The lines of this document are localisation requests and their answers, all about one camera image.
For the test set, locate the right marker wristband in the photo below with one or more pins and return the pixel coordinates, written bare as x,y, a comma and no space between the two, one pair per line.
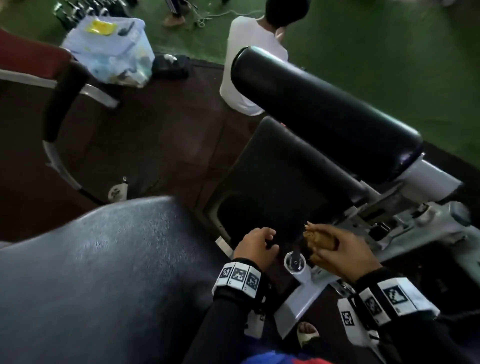
390,296

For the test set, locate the person's left forearm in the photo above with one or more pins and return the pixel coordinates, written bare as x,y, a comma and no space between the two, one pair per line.
221,326

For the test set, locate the person's right forearm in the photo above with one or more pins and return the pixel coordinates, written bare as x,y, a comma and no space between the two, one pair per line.
420,337

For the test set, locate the black roller pad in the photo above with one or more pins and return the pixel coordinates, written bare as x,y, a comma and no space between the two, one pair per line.
322,108

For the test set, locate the person's sandalled foot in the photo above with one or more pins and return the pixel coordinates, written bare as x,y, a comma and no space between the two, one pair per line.
307,333

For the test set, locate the person's right fingers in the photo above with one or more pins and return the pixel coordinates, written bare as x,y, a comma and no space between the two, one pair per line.
325,245

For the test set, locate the left marker wristband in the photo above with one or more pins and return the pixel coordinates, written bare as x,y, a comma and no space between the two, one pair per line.
238,276

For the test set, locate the black flat machine pad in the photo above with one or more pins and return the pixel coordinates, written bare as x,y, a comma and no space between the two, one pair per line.
277,183

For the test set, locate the person's right hand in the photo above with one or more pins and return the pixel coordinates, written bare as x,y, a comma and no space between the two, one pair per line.
347,257

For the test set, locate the clear plastic bag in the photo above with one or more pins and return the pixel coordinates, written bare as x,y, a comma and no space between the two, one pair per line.
110,52

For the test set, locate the white machine frame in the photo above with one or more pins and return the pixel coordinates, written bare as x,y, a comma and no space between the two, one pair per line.
423,221

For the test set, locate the person's left hand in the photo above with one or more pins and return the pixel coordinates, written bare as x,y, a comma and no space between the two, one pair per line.
253,247

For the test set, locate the dumbbell rack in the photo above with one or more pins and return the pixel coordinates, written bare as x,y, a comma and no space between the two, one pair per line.
86,8

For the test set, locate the person's blue red clothing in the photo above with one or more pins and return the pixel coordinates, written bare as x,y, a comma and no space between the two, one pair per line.
285,358

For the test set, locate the black bag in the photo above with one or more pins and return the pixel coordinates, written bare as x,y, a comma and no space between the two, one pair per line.
170,66

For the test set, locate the red bench pad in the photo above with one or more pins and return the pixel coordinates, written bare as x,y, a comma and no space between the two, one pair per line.
30,56

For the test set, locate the marker wristband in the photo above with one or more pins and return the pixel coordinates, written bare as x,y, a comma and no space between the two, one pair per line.
238,276
390,296

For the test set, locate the person's left thumb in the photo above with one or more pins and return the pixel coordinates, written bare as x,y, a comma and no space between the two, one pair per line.
273,252

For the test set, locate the large black seat pad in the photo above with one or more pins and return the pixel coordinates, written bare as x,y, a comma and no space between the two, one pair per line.
97,285

